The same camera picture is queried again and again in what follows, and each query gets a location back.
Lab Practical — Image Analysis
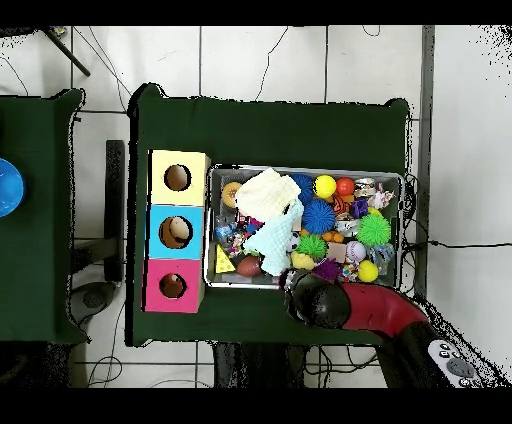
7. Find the purple spiky ball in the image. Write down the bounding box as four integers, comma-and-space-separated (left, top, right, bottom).
311, 258, 343, 283

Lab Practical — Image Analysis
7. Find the blue spiky ball with eyes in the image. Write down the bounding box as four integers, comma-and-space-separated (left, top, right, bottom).
301, 198, 337, 235

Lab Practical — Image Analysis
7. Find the large green spiky ball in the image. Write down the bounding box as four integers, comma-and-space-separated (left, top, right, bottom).
354, 213, 392, 247

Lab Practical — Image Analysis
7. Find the black tripod leg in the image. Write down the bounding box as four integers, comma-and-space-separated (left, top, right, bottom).
41, 26, 92, 77

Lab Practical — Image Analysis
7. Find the blue bowl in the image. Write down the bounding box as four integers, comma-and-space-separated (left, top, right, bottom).
0, 157, 26, 218

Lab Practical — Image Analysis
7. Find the wooden box with three holes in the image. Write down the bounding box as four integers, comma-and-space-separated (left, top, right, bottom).
141, 149, 212, 314

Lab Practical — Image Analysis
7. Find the brown plush bear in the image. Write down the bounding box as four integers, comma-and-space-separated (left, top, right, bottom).
161, 273, 186, 297

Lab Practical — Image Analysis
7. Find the cream cloth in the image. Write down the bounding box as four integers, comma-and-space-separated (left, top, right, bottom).
234, 166, 302, 223

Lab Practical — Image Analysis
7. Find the small green spiky ball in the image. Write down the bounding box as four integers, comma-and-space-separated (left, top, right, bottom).
296, 234, 328, 259

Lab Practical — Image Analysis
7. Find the large yellow ball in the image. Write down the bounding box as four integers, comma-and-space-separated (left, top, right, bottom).
312, 174, 338, 199

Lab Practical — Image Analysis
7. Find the mint green cloth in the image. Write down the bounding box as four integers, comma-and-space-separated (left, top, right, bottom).
242, 197, 305, 277

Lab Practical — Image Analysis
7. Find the dark green table cloth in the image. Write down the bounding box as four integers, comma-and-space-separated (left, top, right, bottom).
0, 89, 90, 346
126, 82, 411, 347

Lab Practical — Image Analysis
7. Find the yellow plush toy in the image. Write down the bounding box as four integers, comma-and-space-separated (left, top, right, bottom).
290, 250, 316, 271

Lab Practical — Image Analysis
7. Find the grey stand base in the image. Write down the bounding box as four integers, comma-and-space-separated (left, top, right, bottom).
67, 281, 117, 325

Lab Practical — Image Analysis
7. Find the toy burger bun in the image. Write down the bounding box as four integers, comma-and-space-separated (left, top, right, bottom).
221, 180, 243, 209

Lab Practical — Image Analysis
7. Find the black floor cable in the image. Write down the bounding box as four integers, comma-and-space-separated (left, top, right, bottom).
403, 238, 512, 253

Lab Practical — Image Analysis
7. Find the silver mesh bin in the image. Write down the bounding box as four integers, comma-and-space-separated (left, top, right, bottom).
204, 163, 403, 291

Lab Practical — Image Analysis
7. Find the black upright panel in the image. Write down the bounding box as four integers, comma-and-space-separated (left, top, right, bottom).
104, 139, 126, 281

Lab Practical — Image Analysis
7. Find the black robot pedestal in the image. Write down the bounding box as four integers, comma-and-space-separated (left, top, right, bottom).
211, 341, 311, 389

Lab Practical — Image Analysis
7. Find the yellow toy cheese wedge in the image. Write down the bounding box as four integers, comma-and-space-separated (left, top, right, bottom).
214, 243, 237, 274

